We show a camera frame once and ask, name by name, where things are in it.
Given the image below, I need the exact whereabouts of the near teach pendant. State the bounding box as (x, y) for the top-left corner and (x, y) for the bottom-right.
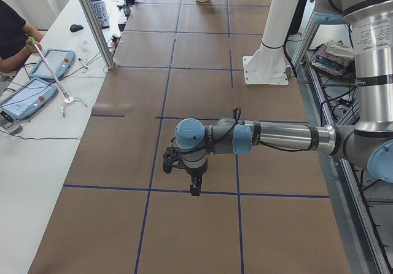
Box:
(1, 77), (58, 120)

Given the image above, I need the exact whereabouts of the aluminium frame post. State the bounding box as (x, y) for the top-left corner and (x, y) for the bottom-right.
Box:
(79, 0), (115, 70)

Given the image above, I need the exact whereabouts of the reacher grabber tool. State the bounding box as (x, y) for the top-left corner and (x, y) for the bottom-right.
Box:
(28, 36), (88, 117)

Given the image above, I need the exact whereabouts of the seated person black shirt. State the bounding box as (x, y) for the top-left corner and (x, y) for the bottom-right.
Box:
(1, 1), (44, 73)

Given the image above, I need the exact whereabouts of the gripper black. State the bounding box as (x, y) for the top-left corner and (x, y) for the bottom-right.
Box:
(184, 160), (208, 196)

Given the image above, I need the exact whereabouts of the far teach pendant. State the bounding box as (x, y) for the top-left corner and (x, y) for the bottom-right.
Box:
(28, 49), (75, 82)

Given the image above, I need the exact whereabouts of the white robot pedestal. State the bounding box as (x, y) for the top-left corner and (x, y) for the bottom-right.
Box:
(243, 0), (300, 85)

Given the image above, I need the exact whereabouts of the black keyboard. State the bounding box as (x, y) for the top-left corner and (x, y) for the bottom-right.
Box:
(90, 0), (110, 29)

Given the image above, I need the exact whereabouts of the black computer mouse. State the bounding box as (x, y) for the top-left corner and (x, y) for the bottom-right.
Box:
(69, 23), (84, 33)

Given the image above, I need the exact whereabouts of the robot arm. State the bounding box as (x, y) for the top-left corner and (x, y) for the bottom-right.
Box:
(163, 0), (392, 196)

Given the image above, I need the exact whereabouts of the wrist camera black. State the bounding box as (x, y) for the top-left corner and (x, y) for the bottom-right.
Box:
(163, 147), (181, 174)

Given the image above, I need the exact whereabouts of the stack of books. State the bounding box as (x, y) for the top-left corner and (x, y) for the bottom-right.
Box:
(311, 40), (354, 76)

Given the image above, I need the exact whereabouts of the teach pendant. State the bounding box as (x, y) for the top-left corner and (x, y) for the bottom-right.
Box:
(1, 77), (58, 120)
(28, 49), (75, 82)

